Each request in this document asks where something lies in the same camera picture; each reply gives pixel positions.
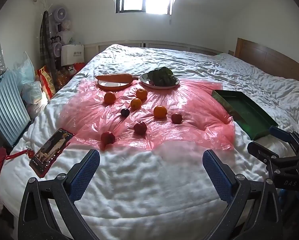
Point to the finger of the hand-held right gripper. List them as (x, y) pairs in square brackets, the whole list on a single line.
[(279, 133), (258, 148)]

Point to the pink plastic sheet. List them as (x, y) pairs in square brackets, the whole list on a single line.
[(189, 105)]

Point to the white plastic bag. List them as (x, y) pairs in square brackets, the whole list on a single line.
[(33, 95)]

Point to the cooking oil bottle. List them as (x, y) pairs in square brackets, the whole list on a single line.
[(60, 79), (66, 74)]

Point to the orange rice bag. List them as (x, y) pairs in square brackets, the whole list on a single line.
[(47, 82)]

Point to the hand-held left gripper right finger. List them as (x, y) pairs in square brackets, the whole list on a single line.
[(218, 177)]

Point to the dark purple plum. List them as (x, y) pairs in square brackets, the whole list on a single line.
[(125, 112)]

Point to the red bag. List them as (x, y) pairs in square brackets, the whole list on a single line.
[(79, 67)]

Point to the orange-rimmed plate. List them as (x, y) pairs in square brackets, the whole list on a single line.
[(112, 86)]

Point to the leafy green vegetable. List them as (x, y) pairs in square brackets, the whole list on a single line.
[(163, 76)]

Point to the red apple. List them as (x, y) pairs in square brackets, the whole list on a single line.
[(140, 127), (177, 118), (107, 137)]

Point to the pale blue plastic bag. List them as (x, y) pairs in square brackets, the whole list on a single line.
[(24, 70)]

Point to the white coat rack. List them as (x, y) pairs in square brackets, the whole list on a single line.
[(45, 3)]

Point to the carrot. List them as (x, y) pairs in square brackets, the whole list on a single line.
[(114, 78)]

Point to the white paper bag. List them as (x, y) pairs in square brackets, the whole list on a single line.
[(73, 55)]

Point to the green tray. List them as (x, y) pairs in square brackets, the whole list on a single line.
[(247, 115)]

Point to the white plate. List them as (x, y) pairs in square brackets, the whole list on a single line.
[(145, 81)]

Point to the orange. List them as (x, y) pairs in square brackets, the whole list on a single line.
[(141, 93), (136, 103), (110, 98), (160, 111)]

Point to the plaid scarf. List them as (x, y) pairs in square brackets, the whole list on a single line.
[(45, 45)]

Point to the pale blue radiator heater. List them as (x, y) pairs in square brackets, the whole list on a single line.
[(7, 110)]

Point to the phone in red case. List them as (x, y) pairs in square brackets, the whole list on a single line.
[(49, 152)]

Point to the hanging white plastic bags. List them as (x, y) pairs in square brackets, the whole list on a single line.
[(67, 32)]

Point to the purple fan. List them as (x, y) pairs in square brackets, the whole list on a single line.
[(56, 48), (60, 13)]

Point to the wooden headboard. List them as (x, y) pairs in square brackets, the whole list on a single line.
[(264, 57)]

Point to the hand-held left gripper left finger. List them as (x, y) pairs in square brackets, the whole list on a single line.
[(85, 175)]

